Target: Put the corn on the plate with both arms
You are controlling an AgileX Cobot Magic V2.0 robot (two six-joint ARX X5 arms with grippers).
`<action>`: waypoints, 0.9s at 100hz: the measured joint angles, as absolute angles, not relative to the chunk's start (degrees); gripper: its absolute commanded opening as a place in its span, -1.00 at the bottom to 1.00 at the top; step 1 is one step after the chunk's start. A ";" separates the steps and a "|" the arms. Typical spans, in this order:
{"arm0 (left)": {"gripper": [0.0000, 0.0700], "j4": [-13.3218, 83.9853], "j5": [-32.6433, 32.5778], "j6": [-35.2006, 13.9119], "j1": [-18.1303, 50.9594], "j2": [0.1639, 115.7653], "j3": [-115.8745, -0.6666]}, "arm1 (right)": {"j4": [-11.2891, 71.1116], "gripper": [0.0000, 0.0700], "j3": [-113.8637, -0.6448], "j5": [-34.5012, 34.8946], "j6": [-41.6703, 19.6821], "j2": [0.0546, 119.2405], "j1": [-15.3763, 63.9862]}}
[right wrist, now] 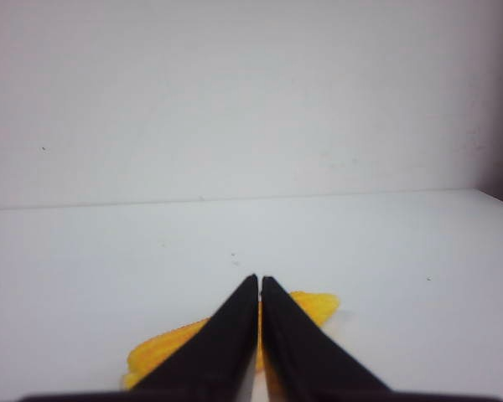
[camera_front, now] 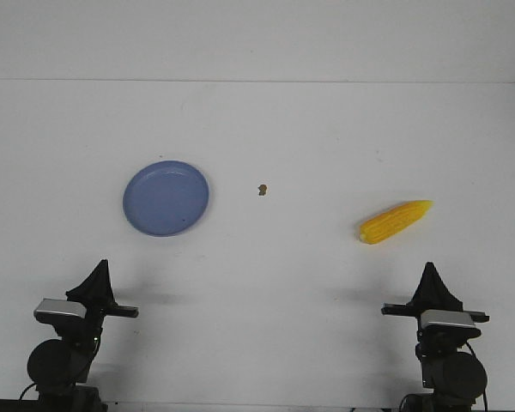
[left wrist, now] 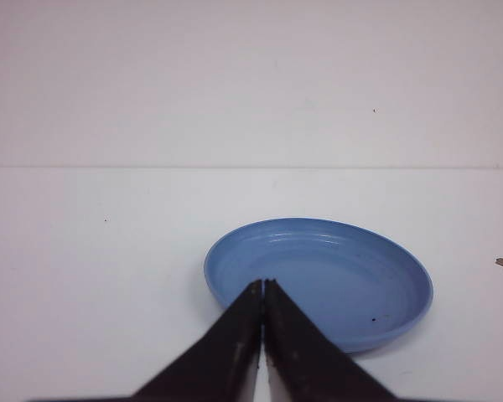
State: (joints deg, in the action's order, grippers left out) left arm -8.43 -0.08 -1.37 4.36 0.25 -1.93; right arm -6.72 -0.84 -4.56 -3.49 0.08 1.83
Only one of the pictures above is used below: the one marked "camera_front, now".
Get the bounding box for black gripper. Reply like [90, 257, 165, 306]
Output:
[380, 262, 489, 322]
[65, 259, 139, 318]

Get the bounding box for yellow corn cob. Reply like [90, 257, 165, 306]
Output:
[359, 200, 433, 245]

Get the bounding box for blue round plate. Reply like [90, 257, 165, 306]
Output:
[122, 160, 209, 237]

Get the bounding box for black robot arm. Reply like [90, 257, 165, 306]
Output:
[27, 259, 139, 411]
[381, 262, 489, 411]

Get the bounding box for small brown table stain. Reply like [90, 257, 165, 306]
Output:
[258, 184, 268, 197]

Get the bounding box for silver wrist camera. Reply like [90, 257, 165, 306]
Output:
[419, 309, 476, 330]
[33, 298, 87, 321]

